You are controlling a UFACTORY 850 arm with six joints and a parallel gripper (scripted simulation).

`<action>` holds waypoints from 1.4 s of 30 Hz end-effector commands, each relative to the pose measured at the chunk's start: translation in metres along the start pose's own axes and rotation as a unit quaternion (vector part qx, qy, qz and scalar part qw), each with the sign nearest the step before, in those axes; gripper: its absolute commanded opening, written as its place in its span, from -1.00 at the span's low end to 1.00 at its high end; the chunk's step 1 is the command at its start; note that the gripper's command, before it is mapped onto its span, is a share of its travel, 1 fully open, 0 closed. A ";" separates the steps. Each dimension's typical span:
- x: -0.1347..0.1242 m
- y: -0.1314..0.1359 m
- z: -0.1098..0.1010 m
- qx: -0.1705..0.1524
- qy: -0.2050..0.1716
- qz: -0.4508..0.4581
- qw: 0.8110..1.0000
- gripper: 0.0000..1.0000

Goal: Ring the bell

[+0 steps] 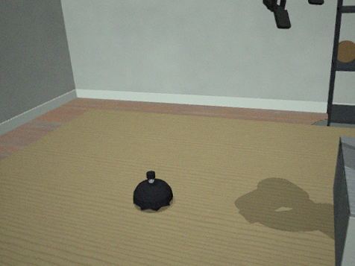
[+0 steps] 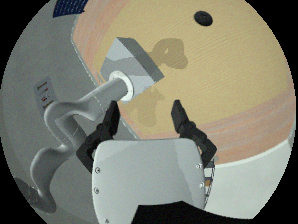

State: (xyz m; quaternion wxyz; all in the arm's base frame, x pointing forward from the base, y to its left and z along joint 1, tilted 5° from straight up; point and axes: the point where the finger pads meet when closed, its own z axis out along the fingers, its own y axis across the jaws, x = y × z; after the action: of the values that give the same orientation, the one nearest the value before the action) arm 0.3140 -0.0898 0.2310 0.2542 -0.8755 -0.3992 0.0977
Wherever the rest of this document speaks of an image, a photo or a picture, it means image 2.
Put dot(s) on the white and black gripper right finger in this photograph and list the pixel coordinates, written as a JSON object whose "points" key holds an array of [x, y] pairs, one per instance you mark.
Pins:
{"points": [[187, 129]]}

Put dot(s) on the black desk bell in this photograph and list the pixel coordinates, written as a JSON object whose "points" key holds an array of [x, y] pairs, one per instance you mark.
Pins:
{"points": [[203, 19]]}

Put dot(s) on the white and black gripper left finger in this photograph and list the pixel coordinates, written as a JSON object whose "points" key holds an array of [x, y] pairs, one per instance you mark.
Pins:
{"points": [[104, 131]]}

